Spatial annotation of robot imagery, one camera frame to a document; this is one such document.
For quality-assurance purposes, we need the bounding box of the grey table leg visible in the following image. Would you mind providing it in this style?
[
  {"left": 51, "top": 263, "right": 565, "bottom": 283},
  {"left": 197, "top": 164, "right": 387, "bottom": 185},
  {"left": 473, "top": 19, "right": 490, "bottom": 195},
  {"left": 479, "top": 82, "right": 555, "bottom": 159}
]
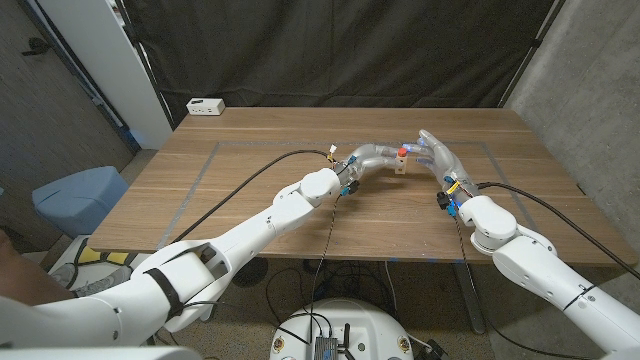
[{"left": 452, "top": 263, "right": 486, "bottom": 335}]

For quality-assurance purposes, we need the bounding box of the white cabinet panel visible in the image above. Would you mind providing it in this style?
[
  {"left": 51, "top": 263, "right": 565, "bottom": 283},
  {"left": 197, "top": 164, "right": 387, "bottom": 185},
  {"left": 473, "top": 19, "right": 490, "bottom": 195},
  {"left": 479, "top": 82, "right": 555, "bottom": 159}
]
[{"left": 37, "top": 0, "right": 174, "bottom": 150}]

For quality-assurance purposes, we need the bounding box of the person's bare leg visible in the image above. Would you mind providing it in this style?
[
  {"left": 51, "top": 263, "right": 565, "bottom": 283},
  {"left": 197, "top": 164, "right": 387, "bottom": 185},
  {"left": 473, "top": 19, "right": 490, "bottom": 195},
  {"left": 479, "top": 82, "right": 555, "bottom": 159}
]
[{"left": 0, "top": 229, "right": 76, "bottom": 306}]

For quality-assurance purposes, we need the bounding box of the grey tape outline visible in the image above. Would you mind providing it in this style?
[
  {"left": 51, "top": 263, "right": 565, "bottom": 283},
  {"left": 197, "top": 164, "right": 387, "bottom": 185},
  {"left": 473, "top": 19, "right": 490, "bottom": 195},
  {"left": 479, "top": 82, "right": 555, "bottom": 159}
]
[{"left": 154, "top": 140, "right": 556, "bottom": 264}]

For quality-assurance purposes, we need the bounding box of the black door handle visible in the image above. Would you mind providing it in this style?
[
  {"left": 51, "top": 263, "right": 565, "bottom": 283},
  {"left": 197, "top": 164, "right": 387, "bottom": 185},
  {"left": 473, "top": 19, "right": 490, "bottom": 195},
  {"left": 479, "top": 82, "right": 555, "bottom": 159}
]
[{"left": 20, "top": 37, "right": 51, "bottom": 56}]

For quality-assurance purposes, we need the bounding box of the round black floor fan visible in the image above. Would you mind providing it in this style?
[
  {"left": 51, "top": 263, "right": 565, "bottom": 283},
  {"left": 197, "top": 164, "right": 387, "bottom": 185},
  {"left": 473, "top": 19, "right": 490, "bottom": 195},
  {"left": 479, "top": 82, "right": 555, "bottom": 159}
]
[{"left": 229, "top": 257, "right": 270, "bottom": 289}]

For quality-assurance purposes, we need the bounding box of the grey electronics box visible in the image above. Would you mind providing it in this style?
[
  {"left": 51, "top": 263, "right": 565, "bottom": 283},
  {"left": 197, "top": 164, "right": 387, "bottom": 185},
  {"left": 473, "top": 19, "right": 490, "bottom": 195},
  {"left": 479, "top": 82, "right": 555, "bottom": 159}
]
[{"left": 313, "top": 335, "right": 341, "bottom": 360}]

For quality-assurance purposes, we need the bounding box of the black backdrop stand pole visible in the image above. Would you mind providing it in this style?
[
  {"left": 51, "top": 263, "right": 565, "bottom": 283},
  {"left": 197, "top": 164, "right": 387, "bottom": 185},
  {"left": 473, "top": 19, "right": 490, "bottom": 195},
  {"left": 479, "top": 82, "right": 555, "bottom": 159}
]
[
  {"left": 113, "top": 0, "right": 177, "bottom": 131},
  {"left": 498, "top": 0, "right": 570, "bottom": 109}
]

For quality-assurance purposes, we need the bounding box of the blue-grey plastic bin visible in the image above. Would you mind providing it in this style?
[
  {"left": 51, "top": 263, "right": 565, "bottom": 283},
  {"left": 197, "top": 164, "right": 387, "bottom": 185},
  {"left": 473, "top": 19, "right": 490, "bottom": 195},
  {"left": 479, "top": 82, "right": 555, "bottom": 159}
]
[{"left": 31, "top": 165, "right": 130, "bottom": 239}]

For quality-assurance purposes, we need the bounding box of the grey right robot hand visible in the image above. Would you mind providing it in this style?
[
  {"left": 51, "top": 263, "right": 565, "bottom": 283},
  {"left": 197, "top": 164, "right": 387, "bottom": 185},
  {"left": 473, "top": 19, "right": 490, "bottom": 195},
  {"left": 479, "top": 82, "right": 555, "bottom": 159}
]
[{"left": 405, "top": 128, "right": 480, "bottom": 204}]

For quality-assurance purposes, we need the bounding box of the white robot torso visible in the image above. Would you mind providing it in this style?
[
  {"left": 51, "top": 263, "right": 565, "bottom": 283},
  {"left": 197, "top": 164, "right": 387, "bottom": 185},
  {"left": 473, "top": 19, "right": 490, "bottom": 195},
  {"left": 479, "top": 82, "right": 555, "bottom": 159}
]
[{"left": 269, "top": 298, "right": 415, "bottom": 360}]

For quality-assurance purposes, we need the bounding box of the thin black arm wire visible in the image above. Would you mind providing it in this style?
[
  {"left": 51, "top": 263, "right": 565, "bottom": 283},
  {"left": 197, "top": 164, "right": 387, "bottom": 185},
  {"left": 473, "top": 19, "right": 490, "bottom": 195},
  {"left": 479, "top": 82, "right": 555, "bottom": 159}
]
[
  {"left": 452, "top": 213, "right": 596, "bottom": 360},
  {"left": 179, "top": 192, "right": 345, "bottom": 346}
]

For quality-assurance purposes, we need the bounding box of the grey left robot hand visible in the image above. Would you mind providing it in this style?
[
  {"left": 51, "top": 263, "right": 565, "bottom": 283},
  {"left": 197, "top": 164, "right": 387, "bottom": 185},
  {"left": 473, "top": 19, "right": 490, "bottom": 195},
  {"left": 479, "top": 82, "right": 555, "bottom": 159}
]
[{"left": 335, "top": 142, "right": 404, "bottom": 195}]

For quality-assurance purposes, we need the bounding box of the thin black right arm wire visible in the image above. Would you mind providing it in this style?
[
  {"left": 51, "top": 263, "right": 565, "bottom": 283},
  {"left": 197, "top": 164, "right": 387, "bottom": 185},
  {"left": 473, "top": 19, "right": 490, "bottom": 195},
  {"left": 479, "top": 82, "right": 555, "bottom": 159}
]
[{"left": 452, "top": 213, "right": 596, "bottom": 360}]

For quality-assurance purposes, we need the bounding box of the grey sneaker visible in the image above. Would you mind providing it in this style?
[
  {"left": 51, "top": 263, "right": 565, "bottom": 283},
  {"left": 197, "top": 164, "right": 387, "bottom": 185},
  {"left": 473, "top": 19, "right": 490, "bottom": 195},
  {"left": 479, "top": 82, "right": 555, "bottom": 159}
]
[{"left": 49, "top": 263, "right": 134, "bottom": 299}]

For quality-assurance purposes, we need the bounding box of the black floor cable bundle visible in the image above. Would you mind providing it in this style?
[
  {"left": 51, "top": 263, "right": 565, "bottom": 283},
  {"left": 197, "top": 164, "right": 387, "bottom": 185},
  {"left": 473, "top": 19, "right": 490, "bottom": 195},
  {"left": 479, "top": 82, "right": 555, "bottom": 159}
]
[{"left": 264, "top": 258, "right": 401, "bottom": 326}]

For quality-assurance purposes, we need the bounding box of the black backdrop curtain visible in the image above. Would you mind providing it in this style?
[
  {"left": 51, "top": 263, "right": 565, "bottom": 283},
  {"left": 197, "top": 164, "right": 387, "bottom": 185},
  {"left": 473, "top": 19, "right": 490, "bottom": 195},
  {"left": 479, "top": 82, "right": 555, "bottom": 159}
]
[{"left": 122, "top": 0, "right": 569, "bottom": 126}]

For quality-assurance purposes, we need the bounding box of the white power strip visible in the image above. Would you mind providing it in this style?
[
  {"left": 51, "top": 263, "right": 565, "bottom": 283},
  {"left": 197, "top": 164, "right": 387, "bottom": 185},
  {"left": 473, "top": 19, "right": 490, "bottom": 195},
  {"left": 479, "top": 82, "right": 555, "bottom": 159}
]
[{"left": 185, "top": 97, "right": 227, "bottom": 117}]

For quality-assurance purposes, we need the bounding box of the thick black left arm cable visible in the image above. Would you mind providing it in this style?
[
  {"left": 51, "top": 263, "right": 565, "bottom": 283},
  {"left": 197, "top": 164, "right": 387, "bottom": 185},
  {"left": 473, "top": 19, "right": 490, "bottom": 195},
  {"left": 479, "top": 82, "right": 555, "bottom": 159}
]
[{"left": 172, "top": 149, "right": 336, "bottom": 244}]

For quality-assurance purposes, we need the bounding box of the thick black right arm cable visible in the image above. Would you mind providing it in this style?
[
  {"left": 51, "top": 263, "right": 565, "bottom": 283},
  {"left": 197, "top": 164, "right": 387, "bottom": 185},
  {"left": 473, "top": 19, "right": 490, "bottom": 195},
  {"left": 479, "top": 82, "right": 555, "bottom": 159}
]
[{"left": 475, "top": 181, "right": 640, "bottom": 281}]

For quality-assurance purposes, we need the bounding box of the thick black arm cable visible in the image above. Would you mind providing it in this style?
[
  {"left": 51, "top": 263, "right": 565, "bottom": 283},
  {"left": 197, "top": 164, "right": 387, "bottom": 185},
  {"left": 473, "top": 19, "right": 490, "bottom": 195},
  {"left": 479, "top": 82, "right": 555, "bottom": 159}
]
[
  {"left": 475, "top": 181, "right": 640, "bottom": 281},
  {"left": 172, "top": 149, "right": 336, "bottom": 244}
]

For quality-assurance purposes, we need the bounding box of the thin black left arm wire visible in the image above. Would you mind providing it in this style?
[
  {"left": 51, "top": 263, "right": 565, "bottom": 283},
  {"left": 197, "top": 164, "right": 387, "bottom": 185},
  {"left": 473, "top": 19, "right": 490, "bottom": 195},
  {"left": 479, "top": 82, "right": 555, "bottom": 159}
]
[{"left": 179, "top": 192, "right": 345, "bottom": 346}]

